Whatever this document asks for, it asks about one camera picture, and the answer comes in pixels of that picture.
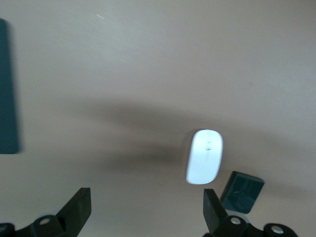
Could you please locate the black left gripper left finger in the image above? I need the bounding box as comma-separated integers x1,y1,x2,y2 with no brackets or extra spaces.
27,187,92,237

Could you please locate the white computer mouse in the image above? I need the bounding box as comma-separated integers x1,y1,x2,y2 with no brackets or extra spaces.
185,129,224,185

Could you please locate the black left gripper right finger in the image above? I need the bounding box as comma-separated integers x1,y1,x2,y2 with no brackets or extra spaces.
203,188,253,237

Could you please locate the black phone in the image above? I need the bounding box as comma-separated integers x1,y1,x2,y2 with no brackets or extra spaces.
219,170,266,214

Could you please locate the black mouse pad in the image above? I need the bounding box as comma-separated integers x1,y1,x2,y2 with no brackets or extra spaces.
0,18,20,155

